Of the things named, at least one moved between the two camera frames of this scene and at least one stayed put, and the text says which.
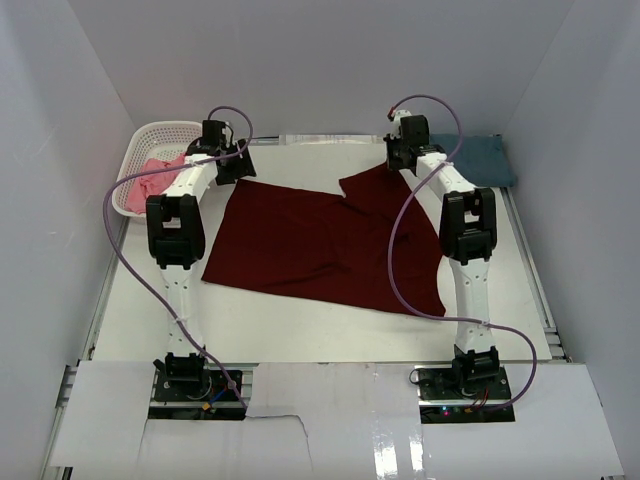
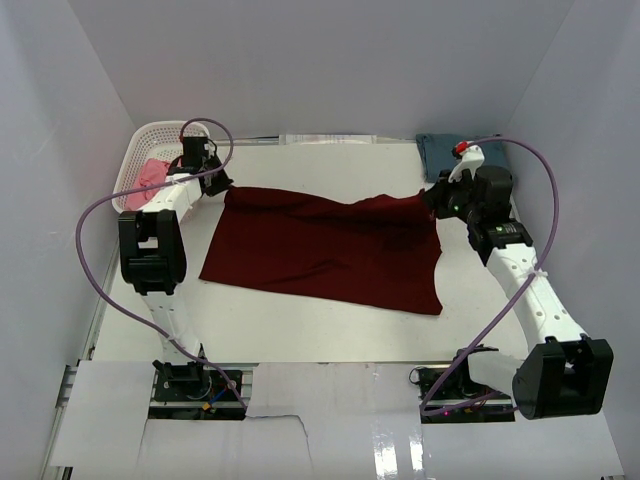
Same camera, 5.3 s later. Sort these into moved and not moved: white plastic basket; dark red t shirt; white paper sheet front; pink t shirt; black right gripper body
Moved: dark red t shirt; black right gripper body
Not moved: white plastic basket; pink t shirt; white paper sheet front
